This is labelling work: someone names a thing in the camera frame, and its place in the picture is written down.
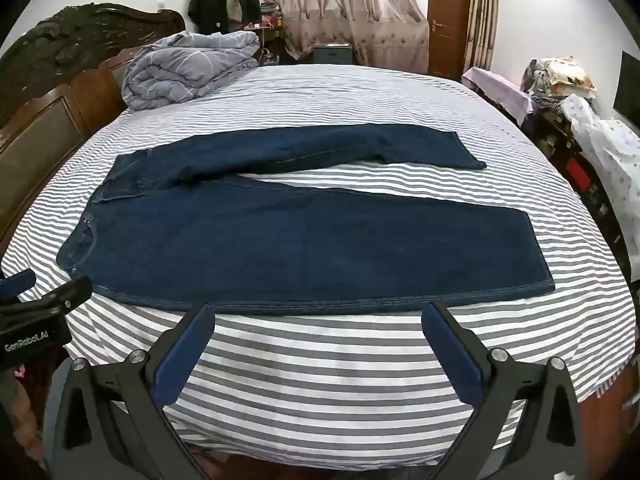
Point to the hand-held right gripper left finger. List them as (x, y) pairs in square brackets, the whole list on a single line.
[(184, 357)]

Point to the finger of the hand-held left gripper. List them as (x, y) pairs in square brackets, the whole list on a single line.
[(65, 292), (17, 284)]

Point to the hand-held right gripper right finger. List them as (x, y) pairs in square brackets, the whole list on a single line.
[(452, 355)]

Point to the dark blue denim pants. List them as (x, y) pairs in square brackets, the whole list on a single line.
[(300, 240)]

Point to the striped bed sheet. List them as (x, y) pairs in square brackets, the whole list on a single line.
[(350, 375)]

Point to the carved wooden headboard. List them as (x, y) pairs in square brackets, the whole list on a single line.
[(45, 130)]

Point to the pile of pillows and cloths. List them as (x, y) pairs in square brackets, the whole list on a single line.
[(565, 145)]

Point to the white dotted cloth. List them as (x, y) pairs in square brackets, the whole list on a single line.
[(612, 160)]

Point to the grey folded quilt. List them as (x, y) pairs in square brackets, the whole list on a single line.
[(185, 67)]

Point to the purple cloth covered stand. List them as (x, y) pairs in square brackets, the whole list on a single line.
[(495, 87)]

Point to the floral pillow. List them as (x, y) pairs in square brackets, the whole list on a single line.
[(562, 77)]

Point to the black screen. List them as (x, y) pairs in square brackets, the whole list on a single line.
[(629, 92)]

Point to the grey bedside box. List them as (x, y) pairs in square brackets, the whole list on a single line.
[(332, 54)]

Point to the brown wooden door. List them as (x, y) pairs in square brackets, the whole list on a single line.
[(449, 20)]

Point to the narrow beige patterned curtain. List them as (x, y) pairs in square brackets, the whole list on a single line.
[(485, 15)]

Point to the wide beige patterned curtain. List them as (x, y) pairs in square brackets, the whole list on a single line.
[(345, 5)]

